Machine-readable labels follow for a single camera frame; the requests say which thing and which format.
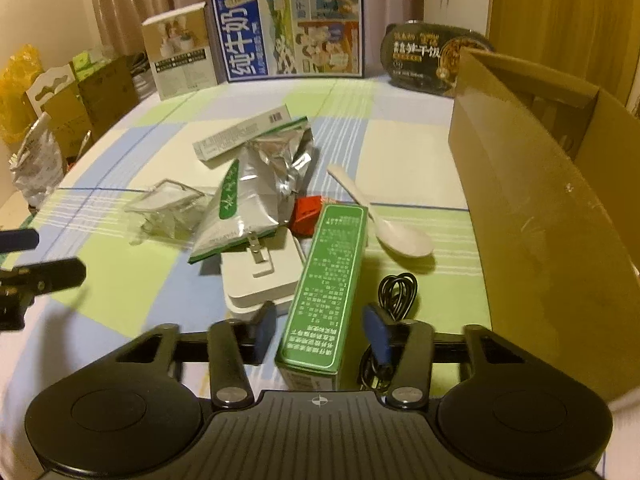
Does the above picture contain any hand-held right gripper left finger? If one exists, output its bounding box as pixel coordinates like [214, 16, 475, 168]
[102, 304, 278, 409]

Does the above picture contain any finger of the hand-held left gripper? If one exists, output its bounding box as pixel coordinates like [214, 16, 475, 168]
[0, 228, 40, 254]
[0, 257, 87, 298]

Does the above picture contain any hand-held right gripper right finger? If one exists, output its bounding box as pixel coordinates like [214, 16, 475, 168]
[361, 303, 538, 409]

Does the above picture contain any long green box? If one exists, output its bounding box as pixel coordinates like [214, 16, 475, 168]
[274, 202, 371, 393]

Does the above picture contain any red snack packet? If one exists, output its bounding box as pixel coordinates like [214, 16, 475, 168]
[289, 195, 326, 239]

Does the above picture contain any brown cardboard box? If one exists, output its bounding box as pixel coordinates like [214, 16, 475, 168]
[446, 47, 640, 406]

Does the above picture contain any white power adapter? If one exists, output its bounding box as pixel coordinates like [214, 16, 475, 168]
[220, 227, 307, 322]

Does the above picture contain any white plastic bag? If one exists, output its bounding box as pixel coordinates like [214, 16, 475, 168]
[10, 112, 68, 209]

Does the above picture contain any white plastic spoon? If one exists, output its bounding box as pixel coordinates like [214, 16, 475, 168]
[326, 163, 435, 259]

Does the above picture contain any green and white packet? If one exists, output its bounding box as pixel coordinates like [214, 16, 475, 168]
[187, 157, 281, 266]

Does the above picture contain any clear plastic wrapper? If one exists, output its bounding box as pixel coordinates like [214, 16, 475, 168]
[122, 177, 213, 247]

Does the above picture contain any cardboard box with white flap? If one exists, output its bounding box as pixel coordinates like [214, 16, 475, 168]
[25, 63, 93, 161]

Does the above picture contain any yellow plastic bag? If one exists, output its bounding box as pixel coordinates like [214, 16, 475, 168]
[0, 44, 46, 148]

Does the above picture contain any checked tablecloth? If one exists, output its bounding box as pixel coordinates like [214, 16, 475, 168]
[0, 77, 501, 463]

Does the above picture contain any green tissue pack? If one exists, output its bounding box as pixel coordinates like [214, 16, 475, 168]
[70, 47, 116, 81]

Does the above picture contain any small white and green box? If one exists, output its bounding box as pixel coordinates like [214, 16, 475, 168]
[192, 104, 296, 162]

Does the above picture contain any white picture box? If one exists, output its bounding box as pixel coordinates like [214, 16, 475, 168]
[141, 2, 219, 101]

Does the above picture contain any black instant rice bowl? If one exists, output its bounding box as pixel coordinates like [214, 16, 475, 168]
[378, 19, 496, 99]

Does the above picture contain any blue milk carton box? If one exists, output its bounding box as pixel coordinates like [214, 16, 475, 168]
[207, 0, 368, 84]

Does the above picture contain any wooden door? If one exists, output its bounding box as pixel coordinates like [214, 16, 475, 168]
[435, 0, 640, 116]

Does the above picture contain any coiled black cable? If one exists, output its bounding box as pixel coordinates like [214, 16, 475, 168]
[360, 272, 420, 392]

